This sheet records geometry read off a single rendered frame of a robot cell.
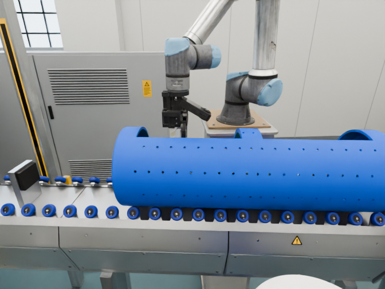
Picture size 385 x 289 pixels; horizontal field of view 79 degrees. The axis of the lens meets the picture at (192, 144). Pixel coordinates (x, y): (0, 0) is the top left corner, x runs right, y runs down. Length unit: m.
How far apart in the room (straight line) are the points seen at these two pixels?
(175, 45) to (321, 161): 0.55
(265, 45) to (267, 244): 0.72
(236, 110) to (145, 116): 1.27
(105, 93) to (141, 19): 1.46
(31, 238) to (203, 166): 0.68
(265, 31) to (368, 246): 0.83
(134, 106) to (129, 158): 1.50
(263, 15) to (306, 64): 2.94
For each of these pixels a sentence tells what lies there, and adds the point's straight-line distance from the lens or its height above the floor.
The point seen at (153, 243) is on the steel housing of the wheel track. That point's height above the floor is 0.86.
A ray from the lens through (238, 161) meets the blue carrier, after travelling 0.72.
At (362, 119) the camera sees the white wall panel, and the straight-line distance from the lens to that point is 4.63.
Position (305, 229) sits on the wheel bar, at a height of 0.92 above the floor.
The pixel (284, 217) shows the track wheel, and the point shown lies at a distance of 0.88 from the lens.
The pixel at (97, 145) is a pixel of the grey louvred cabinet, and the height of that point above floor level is 0.61.
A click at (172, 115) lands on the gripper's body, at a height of 1.29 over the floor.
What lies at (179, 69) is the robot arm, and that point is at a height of 1.43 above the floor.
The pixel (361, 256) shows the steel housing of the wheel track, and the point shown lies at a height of 0.83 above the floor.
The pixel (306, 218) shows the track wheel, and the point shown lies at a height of 0.96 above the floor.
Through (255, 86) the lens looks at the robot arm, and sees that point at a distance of 1.00.
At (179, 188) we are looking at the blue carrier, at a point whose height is 1.09.
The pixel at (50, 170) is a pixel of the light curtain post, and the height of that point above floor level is 0.89.
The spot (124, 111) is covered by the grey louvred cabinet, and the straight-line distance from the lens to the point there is 2.25.
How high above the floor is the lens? 1.49
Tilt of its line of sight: 23 degrees down
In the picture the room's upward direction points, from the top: straight up
